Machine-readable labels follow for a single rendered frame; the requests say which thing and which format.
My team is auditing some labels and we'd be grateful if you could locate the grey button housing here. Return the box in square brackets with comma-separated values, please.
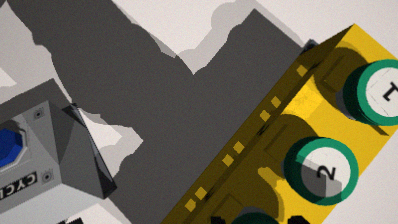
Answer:
[0, 100, 117, 224]

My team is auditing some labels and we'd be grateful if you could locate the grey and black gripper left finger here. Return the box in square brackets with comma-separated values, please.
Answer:
[211, 216, 226, 224]

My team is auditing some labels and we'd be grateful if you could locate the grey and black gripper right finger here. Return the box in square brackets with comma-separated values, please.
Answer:
[287, 215, 310, 224]

